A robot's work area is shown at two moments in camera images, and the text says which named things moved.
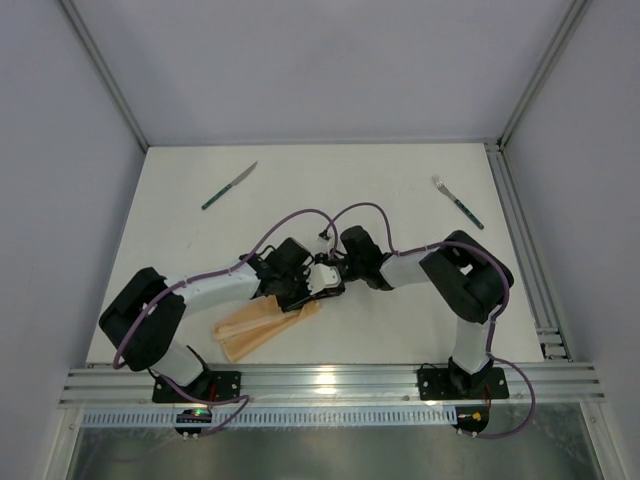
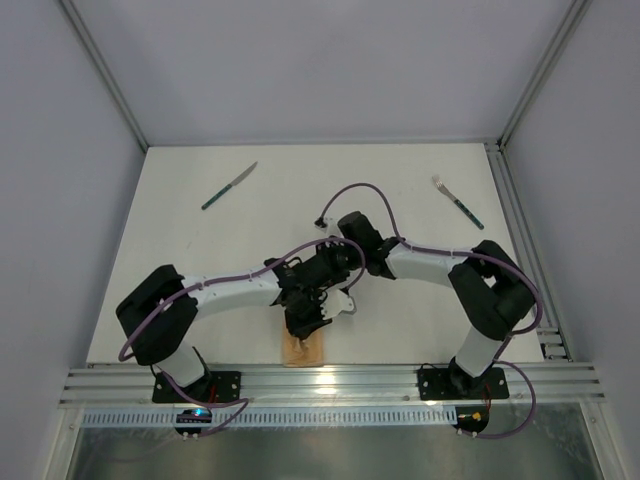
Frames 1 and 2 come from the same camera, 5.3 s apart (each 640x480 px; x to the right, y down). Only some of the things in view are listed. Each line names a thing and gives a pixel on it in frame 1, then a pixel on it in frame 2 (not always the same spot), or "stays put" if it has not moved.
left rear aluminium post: (104, 71) stays put
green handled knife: (235, 182) stays put
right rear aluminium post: (573, 15) stays put
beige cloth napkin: (255, 323) -> (301, 353)
